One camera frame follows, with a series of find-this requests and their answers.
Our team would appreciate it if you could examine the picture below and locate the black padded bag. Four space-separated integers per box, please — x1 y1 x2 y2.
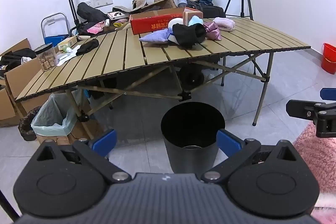
77 2 108 24

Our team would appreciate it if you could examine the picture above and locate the lavender fabric pouch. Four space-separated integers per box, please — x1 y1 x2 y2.
139 28 171 44

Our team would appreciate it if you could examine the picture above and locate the pink fluffy rug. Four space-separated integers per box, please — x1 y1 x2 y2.
292 122 336 224

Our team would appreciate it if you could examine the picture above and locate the black knitted cloth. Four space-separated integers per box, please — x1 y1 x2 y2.
172 24 207 49

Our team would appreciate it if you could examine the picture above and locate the red bucket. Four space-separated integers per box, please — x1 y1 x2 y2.
320 43 336 75

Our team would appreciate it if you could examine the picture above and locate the white foam cylinder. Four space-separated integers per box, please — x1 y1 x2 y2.
168 18 186 31

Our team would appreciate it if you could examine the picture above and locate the dark woven basket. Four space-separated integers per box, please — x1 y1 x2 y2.
18 106 43 142

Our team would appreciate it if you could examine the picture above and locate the red cardboard box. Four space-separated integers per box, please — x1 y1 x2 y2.
129 7 200 35

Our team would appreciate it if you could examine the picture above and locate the small brown cardboard box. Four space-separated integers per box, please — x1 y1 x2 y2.
183 7 203 25

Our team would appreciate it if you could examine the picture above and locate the black glove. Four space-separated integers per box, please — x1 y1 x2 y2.
76 39 100 55

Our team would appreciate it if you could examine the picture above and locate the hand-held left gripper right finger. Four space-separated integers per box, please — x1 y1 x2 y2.
201 129 300 184

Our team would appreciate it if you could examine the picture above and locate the pink cloth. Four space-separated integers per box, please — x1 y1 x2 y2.
86 22 106 34

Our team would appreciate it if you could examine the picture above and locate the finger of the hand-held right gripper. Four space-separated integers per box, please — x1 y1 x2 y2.
320 88 336 101
286 99 336 138

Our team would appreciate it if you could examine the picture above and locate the pink satin scrunchie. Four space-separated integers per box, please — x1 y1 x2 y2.
203 21 222 41

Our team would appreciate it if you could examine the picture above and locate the white wall outlet strip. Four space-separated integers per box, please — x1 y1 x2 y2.
85 0 113 8

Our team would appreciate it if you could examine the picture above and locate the large brown cardboard box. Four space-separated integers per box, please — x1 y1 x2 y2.
0 39 53 128

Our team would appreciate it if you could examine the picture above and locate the white paper sheet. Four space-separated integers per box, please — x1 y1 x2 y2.
56 48 80 66

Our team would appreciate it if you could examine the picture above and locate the pale purple fluffy cloth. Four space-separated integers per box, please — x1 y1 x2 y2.
212 17 236 32

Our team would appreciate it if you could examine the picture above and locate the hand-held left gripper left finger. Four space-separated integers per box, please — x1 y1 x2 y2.
35 129 132 184

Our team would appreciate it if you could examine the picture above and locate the light blue fluffy cloth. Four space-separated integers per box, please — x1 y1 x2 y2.
188 15 203 27

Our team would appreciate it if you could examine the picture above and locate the open brown cardboard box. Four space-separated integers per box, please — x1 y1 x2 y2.
113 0 178 20

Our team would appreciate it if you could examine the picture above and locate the black round bin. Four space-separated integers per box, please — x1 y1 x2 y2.
161 102 226 173

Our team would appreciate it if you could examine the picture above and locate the blue plastic box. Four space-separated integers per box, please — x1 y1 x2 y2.
44 33 69 46

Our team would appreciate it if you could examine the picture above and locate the black carry bag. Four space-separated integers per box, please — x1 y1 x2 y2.
201 5 226 19

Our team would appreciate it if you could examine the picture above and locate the black wagon wheel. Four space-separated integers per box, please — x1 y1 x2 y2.
179 66 205 88

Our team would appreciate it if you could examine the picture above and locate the pale yellow carton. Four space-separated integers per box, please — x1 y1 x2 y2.
57 35 78 51

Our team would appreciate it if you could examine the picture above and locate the clear snack jar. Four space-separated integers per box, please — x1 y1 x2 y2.
35 43 59 72

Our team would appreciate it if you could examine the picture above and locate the tan folding table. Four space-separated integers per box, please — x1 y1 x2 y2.
14 17 312 127

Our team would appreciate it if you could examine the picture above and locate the small pink white box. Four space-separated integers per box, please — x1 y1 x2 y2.
107 10 129 21

